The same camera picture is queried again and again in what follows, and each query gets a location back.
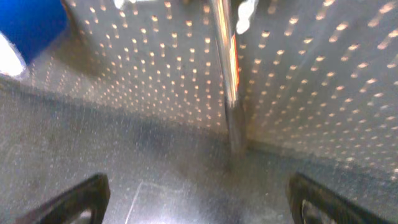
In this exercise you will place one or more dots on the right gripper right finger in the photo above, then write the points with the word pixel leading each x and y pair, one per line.
pixel 314 199

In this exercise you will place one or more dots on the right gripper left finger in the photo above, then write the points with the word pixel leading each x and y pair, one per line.
pixel 93 193

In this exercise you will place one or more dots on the hammer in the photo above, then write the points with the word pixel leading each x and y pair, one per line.
pixel 228 77

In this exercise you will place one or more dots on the roll of blue tape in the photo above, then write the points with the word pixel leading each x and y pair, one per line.
pixel 31 25

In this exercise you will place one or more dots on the black pegboard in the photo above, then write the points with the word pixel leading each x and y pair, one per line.
pixel 155 62

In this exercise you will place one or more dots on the metal hook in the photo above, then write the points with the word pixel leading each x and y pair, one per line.
pixel 246 15

